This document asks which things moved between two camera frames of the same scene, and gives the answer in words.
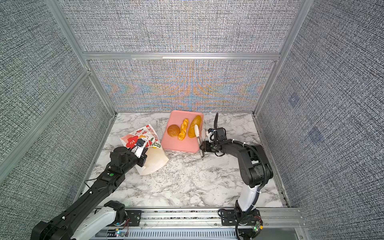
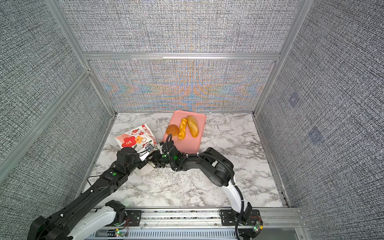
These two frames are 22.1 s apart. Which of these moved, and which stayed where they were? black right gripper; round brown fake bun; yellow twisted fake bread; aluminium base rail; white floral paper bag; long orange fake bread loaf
Moved: long orange fake bread loaf; black right gripper
Stayed: white floral paper bag; yellow twisted fake bread; aluminium base rail; round brown fake bun
